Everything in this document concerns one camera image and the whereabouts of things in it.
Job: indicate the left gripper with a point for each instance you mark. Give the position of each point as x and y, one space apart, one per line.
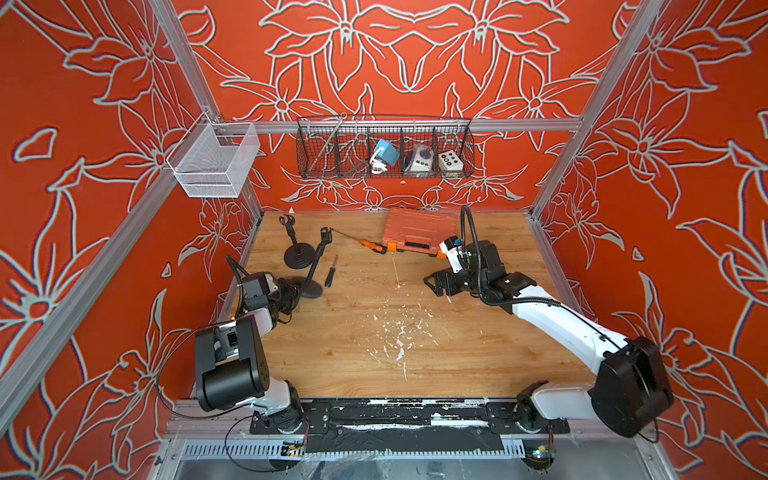
290 292

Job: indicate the black microphone stand pole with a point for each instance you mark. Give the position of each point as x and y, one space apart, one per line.
288 222

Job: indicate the black round stand base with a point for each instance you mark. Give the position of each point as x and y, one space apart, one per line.
299 256

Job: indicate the clear plastic wall bin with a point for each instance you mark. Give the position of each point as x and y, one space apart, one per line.
214 159

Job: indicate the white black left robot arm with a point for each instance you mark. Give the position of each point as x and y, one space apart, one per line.
231 366

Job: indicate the orange black handled screwdriver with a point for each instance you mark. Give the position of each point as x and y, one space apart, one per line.
373 246

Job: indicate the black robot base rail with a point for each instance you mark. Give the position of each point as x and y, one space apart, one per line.
405 424

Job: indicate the white box with buttons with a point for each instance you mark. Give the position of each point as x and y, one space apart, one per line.
450 164

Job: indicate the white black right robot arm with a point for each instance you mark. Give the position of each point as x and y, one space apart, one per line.
631 388

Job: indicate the white slotted cable duct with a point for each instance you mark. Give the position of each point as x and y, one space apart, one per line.
293 450

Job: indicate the white box with dial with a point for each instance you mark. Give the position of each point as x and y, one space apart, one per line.
420 160

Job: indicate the blue white device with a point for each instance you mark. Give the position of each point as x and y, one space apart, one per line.
384 157

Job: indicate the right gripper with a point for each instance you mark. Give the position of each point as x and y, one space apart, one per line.
448 275

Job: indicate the orange plastic tool case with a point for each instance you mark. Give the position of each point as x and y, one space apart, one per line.
418 231

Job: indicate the black wire wall basket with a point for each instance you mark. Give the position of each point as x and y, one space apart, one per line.
354 147

